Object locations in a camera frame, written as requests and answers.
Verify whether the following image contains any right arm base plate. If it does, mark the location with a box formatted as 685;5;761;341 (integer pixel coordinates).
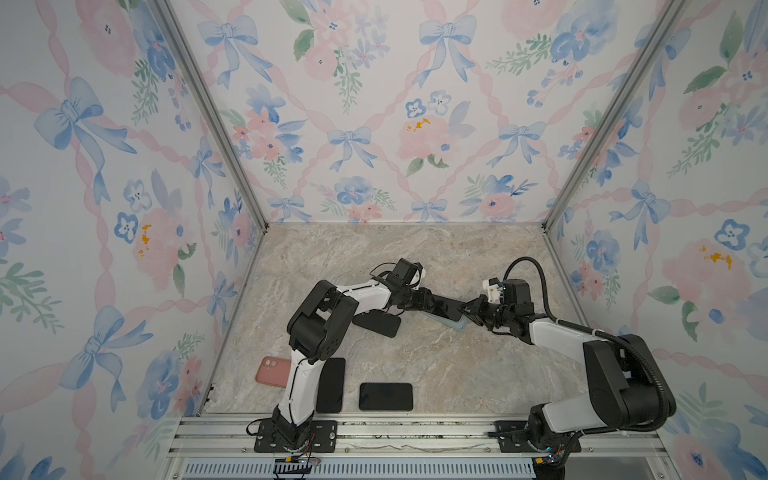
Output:
487;420;570;455

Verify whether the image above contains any black smartphone horizontal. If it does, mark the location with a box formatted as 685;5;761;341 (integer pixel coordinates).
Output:
358;382;414;412

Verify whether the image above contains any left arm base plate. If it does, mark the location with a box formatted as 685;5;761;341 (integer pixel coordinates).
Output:
246;419;338;454

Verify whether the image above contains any black smartphone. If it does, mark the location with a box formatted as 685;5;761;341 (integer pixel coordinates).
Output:
315;358;346;414
428;293;466;322

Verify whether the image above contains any black phone case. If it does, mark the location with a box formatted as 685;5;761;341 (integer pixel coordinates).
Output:
352;310;401;338

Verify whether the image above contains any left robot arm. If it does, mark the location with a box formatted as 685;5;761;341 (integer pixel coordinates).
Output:
272;277;467;434

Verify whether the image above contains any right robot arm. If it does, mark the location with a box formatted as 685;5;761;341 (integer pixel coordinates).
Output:
460;295;677;450

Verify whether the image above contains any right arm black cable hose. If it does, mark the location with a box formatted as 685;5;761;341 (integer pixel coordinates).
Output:
502;256;678;421

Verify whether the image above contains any aluminium rail frame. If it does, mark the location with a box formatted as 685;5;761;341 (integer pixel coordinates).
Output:
161;413;679;480

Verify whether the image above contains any pink phone case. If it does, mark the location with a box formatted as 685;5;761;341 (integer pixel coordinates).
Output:
255;356;291;389

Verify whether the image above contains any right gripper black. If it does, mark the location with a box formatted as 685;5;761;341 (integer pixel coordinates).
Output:
456;296;513;331

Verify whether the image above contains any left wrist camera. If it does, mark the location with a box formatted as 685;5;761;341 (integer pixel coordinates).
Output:
386;258;424;288

